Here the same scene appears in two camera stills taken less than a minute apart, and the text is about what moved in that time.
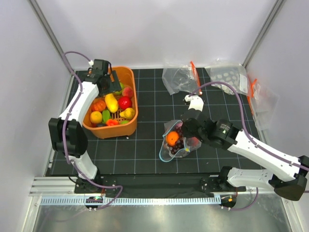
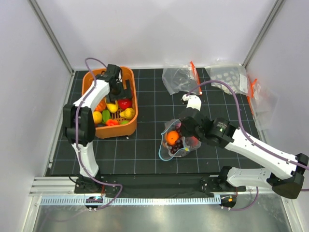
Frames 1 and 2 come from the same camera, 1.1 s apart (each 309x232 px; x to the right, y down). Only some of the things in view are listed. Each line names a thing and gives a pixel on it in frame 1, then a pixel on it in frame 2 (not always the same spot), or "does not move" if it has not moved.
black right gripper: [185, 131] does not move
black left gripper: [115, 86] → [111, 98]
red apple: [124, 102] does not move
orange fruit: [171, 137] does not move
